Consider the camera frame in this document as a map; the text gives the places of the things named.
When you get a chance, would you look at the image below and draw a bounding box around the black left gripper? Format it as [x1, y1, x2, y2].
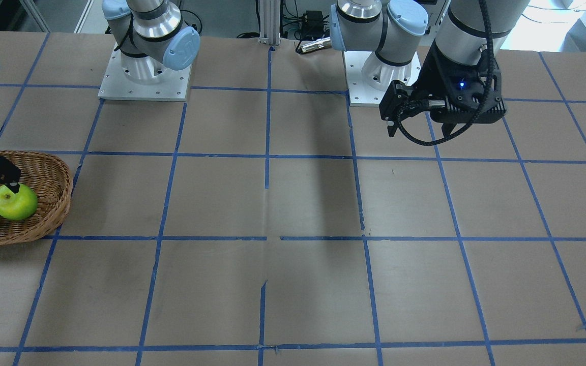
[378, 45, 507, 139]

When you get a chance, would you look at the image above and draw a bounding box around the green apple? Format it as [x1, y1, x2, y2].
[0, 184, 39, 221]

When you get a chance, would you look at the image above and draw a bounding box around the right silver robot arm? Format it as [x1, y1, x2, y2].
[0, 1, 200, 193]

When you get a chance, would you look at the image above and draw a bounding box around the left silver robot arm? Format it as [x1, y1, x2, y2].
[330, 1, 529, 146]

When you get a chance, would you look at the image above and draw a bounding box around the woven wicker basket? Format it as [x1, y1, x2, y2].
[0, 150, 73, 246]

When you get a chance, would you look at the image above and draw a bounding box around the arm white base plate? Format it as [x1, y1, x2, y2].
[343, 51, 421, 107]
[98, 50, 193, 102]

